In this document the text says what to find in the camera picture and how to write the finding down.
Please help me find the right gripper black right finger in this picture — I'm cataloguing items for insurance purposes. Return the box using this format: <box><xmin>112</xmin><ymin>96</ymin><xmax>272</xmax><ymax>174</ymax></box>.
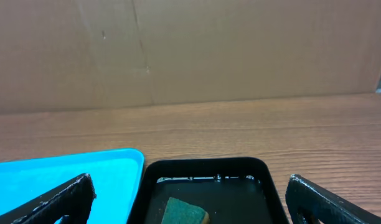
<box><xmin>285</xmin><ymin>174</ymin><xmax>381</xmax><ymax>224</ymax></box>

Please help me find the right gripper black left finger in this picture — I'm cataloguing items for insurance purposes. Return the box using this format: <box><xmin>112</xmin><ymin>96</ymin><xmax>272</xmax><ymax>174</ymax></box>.
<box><xmin>0</xmin><ymin>173</ymin><xmax>96</xmax><ymax>224</ymax></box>

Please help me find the yellow green sponge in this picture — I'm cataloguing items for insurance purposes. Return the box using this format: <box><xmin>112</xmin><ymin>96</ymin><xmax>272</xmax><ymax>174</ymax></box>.
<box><xmin>161</xmin><ymin>197</ymin><xmax>210</xmax><ymax>224</ymax></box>

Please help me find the teal plastic tray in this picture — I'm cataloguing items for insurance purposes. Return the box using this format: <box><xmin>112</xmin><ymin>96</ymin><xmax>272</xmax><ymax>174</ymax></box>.
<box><xmin>0</xmin><ymin>149</ymin><xmax>144</xmax><ymax>224</ymax></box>

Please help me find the black rectangular tray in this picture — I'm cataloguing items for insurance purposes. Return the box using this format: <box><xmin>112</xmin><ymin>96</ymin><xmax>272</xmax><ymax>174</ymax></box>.
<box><xmin>128</xmin><ymin>157</ymin><xmax>288</xmax><ymax>223</ymax></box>

